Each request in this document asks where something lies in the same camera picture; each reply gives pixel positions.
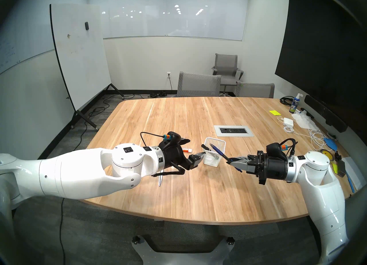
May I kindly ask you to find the black video sound bar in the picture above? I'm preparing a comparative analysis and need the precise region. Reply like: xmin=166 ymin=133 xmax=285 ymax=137
xmin=304 ymin=95 xmax=348 ymax=133

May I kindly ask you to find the Expo cleaner spray bottle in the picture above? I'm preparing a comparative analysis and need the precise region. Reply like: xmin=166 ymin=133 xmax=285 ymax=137
xmin=289 ymin=93 xmax=301 ymax=113

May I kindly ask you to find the white charger cable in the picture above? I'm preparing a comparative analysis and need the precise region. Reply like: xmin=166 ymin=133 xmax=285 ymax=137
xmin=277 ymin=118 xmax=327 ymax=151

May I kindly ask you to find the black left wrist camera cable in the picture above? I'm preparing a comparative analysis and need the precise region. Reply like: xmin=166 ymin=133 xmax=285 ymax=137
xmin=140 ymin=132 xmax=165 ymax=147

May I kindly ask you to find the long black floor cable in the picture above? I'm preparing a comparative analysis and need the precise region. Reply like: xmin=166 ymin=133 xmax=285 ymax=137
xmin=79 ymin=94 xmax=135 ymax=141

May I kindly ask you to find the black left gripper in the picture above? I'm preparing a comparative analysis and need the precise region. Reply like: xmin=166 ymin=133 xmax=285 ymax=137
xmin=159 ymin=138 xmax=206 ymax=171

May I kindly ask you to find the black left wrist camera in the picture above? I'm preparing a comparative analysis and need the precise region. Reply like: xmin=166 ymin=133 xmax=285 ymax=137
xmin=165 ymin=132 xmax=181 ymax=145

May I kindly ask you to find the rolling whiteboard on stand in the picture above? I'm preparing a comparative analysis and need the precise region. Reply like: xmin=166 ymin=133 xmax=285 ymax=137
xmin=49 ymin=3 xmax=125 ymax=131

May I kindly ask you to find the blue flat object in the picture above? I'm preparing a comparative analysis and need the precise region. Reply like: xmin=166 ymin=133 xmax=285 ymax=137
xmin=323 ymin=137 xmax=339 ymax=150

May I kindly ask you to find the side wall glass board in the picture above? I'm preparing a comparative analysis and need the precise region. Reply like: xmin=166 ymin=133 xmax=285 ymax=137
xmin=0 ymin=9 xmax=55 ymax=74

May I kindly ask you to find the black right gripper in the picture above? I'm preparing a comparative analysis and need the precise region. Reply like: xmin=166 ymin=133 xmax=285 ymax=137
xmin=227 ymin=151 xmax=288 ymax=185

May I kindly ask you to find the large black wall screen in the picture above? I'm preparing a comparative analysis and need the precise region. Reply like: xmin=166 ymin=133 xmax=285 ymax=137
xmin=275 ymin=0 xmax=367 ymax=133

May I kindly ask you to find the blue ballpoint pen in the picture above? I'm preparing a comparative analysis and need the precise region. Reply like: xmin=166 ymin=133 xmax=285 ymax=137
xmin=209 ymin=143 xmax=231 ymax=162

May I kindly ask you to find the grey office chair with armrests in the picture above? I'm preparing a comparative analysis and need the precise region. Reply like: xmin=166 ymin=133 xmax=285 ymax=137
xmin=212 ymin=54 xmax=244 ymax=95

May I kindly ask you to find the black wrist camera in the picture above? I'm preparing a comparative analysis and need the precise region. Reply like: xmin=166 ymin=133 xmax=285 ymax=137
xmin=266 ymin=143 xmax=284 ymax=156
xmin=165 ymin=132 xmax=181 ymax=145

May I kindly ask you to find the thin black floor cable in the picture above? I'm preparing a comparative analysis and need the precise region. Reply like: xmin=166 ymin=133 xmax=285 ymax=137
xmin=58 ymin=197 xmax=66 ymax=263

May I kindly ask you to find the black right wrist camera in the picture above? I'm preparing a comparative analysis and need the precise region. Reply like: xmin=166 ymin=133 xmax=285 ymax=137
xmin=266 ymin=143 xmax=284 ymax=156

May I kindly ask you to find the grey mesh office chair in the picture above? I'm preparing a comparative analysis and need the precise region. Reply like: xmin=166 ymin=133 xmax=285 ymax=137
xmin=236 ymin=81 xmax=275 ymax=99
xmin=176 ymin=71 xmax=222 ymax=97

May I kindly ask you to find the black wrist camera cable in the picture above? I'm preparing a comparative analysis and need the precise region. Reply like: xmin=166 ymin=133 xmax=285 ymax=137
xmin=140 ymin=132 xmax=165 ymax=147
xmin=280 ymin=138 xmax=298 ymax=157

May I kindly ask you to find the crumpled white tissue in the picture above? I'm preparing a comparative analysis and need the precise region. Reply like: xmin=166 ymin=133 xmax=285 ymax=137
xmin=292 ymin=113 xmax=320 ymax=131

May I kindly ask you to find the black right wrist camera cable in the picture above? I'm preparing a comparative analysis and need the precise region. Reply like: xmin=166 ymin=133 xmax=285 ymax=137
xmin=280 ymin=138 xmax=298 ymax=157

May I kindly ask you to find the grey table outlet panel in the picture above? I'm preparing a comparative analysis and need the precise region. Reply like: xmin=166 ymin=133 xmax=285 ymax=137
xmin=214 ymin=125 xmax=254 ymax=137

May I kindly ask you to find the yellow black tape roll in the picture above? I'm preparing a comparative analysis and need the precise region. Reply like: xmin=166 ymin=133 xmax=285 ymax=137
xmin=320 ymin=149 xmax=335 ymax=162

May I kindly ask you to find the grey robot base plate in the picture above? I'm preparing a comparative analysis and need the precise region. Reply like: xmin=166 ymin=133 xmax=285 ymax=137
xmin=131 ymin=234 xmax=235 ymax=265

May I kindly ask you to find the white mesh pen holder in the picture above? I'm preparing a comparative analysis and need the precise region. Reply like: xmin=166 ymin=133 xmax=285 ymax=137
xmin=203 ymin=137 xmax=226 ymax=168

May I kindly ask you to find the large wall glass board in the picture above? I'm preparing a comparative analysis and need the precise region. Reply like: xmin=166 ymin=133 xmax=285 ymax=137
xmin=86 ymin=0 xmax=250 ymax=41

